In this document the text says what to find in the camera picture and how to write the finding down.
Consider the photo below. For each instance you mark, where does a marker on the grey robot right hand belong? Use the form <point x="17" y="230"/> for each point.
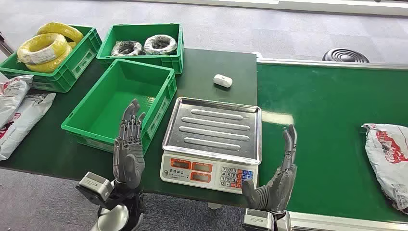
<point x="275" y="191"/>

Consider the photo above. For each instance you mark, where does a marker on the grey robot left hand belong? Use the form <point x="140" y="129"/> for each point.
<point x="129" y="159"/>

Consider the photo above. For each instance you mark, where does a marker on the white red-printed poly mailer package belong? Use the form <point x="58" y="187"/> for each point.
<point x="387" y="159"/>

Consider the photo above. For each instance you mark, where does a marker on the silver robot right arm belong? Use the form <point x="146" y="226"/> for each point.
<point x="282" y="223"/>

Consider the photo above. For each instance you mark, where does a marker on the green conveyor belt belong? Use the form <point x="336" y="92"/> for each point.
<point x="325" y="111"/>

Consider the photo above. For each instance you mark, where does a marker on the empty green plastic crate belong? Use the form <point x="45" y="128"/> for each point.
<point x="118" y="95"/>

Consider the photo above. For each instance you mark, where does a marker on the electronic scale with steel tray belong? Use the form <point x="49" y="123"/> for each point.
<point x="213" y="134"/>

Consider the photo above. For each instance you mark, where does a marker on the green crate with label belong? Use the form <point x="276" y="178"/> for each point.
<point x="68" y="71"/>

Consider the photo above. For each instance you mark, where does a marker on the white poly mailer bag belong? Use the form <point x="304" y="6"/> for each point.
<point x="12" y="95"/>
<point x="22" y="121"/>

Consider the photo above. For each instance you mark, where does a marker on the small white plastic device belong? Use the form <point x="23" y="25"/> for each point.
<point x="222" y="80"/>

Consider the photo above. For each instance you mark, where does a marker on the dark green table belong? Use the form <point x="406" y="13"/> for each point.
<point x="210" y="63"/>

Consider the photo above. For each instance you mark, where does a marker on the black ribbed round disc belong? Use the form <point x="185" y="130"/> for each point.
<point x="345" y="55"/>

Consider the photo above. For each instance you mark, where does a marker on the grey metal stand leg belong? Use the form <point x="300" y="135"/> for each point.
<point x="4" y="46"/>

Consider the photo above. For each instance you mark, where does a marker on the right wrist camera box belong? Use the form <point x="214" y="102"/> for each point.
<point x="257" y="220"/>

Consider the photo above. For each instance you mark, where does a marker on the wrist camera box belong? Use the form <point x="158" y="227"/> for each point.
<point x="95" y="185"/>
<point x="257" y="220"/>

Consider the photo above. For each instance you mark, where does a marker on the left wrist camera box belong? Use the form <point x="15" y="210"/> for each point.
<point x="95" y="185"/>

